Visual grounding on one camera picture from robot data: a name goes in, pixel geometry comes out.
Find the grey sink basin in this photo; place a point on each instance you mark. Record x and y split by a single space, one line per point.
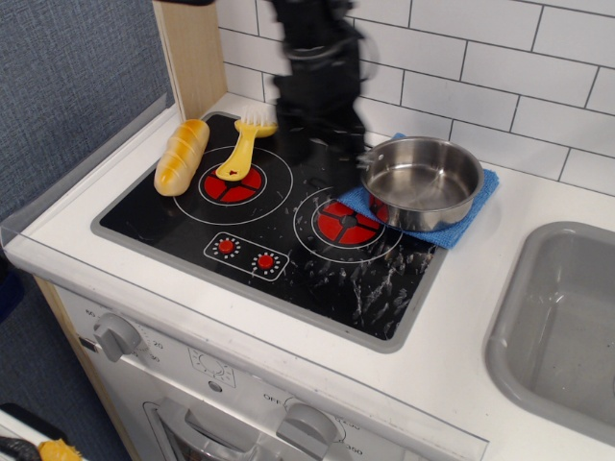
551 350

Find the right grey oven knob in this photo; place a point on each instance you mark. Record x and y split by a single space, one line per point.
308 430

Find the yellow toy bread loaf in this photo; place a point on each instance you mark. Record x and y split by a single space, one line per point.
182 156

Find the blue folded cloth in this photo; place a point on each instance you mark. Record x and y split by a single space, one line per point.
468 216

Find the stainless steel pot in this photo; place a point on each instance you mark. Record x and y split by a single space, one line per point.
423 182

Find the yellow object bottom left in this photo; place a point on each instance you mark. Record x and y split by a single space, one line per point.
58 450

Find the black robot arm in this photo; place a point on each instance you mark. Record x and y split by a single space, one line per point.
310 24

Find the left grey oven knob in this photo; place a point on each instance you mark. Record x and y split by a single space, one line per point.
116 336

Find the white toy oven front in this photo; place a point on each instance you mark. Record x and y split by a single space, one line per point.
173 402

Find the grey oven knob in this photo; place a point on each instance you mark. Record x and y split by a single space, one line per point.
308 430
116 336

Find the yellow dish brush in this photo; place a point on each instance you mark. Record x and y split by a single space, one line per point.
254 122

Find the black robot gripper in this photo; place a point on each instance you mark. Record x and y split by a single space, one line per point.
318 95

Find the black toy stove top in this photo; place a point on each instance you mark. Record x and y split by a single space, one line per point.
278 237

